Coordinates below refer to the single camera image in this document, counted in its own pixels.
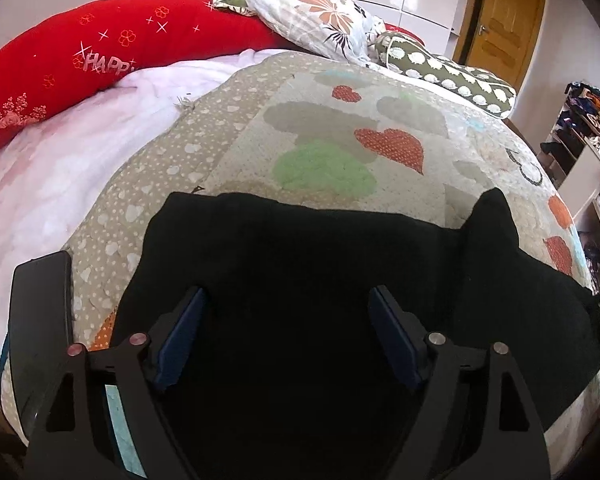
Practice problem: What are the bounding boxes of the black pants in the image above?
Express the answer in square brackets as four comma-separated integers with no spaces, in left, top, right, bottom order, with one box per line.
[112,187,600,480]

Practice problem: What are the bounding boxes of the white shelf unit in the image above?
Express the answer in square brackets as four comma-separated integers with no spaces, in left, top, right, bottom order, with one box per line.
[540,80,600,311]

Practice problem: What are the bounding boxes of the long red embroidered pillow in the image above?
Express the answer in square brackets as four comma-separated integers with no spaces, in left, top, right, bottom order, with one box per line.
[0,0,423,153]

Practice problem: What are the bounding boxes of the white floral pillow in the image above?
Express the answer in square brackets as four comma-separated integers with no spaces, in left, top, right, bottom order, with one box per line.
[212,0,388,66]

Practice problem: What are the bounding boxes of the heart print quilt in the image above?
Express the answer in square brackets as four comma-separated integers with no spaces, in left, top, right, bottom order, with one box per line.
[0,52,600,480]

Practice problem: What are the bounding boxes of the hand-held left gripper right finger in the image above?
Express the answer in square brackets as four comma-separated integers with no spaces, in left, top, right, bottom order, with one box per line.
[367,285,553,480]

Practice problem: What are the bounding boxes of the pale pink bed sheet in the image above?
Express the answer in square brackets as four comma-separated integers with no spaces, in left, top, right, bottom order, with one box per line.
[0,49,291,376]

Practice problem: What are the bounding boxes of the wooden door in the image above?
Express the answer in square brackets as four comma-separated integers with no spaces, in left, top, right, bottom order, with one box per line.
[452,0,548,91]

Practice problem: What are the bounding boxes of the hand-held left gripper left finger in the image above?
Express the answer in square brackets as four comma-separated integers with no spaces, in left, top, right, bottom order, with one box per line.
[27,286,211,480]

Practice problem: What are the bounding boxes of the green hedgehog print bolster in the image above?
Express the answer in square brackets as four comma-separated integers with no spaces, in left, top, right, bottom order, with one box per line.
[375,30,517,120]

